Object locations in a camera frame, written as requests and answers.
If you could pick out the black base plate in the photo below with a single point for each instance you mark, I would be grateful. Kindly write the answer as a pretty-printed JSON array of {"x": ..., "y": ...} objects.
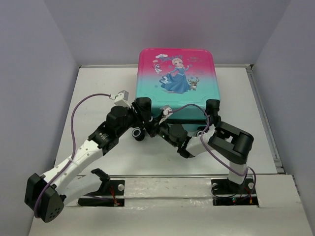
[
  {"x": 112, "y": 195},
  {"x": 227, "y": 193}
]

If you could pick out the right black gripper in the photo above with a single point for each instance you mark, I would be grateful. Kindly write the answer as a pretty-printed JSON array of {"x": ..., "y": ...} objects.
[{"x": 153, "y": 132}]

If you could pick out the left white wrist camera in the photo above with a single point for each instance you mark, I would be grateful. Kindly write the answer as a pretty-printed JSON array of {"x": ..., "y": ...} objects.
[{"x": 121, "y": 99}]

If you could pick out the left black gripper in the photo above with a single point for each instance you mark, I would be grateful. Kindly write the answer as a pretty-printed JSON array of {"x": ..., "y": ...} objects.
[{"x": 143, "y": 117}]

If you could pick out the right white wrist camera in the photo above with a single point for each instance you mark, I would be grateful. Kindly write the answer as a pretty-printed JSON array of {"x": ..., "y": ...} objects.
[{"x": 166, "y": 112}]

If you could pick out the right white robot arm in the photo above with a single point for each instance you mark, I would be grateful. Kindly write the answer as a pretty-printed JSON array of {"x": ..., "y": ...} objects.
[{"x": 226, "y": 143}]

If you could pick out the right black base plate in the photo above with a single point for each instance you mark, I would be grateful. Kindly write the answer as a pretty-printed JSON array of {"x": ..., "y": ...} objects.
[{"x": 227, "y": 193}]

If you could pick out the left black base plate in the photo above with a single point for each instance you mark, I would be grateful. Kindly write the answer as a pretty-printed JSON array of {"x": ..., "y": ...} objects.
[{"x": 112, "y": 195}]

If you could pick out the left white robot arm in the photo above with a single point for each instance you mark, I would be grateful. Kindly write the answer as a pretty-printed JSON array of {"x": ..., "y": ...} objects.
[{"x": 44, "y": 193}]

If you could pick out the pink and teal suitcase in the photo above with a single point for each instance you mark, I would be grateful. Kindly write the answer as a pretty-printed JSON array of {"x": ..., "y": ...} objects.
[{"x": 183, "y": 79}]

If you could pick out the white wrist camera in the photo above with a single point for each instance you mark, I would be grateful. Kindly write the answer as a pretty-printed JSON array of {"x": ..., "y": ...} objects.
[
  {"x": 121, "y": 99},
  {"x": 166, "y": 112}
]

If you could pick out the aluminium rail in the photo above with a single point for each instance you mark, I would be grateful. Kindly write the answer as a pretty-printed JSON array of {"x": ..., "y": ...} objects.
[{"x": 170, "y": 176}]

